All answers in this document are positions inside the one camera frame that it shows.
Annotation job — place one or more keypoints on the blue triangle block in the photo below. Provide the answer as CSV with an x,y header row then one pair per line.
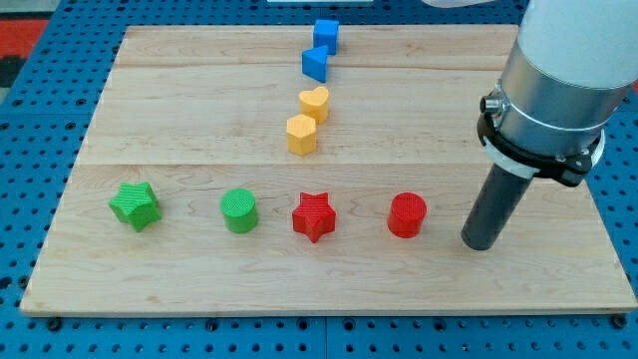
x,y
314,63

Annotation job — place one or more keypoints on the yellow heart block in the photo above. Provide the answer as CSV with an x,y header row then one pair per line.
x,y
315,104

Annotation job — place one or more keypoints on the green cylinder block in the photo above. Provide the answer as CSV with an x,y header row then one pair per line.
x,y
238,207

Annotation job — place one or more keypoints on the green star block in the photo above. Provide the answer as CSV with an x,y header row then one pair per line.
x,y
136,204

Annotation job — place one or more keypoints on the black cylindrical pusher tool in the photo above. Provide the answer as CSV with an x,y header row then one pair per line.
x,y
499,195

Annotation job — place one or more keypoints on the light wooden board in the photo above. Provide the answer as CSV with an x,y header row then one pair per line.
x,y
199,110

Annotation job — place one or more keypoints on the red cylinder block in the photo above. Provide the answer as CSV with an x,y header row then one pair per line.
x,y
407,214

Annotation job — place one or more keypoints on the blue cube block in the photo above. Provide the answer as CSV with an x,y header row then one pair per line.
x,y
326,33

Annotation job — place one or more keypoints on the red star block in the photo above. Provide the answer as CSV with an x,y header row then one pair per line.
x,y
314,216

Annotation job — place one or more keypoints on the yellow hexagon block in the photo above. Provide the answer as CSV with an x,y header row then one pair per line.
x,y
301,135

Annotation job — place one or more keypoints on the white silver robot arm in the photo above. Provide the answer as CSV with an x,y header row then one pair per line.
x,y
571,65

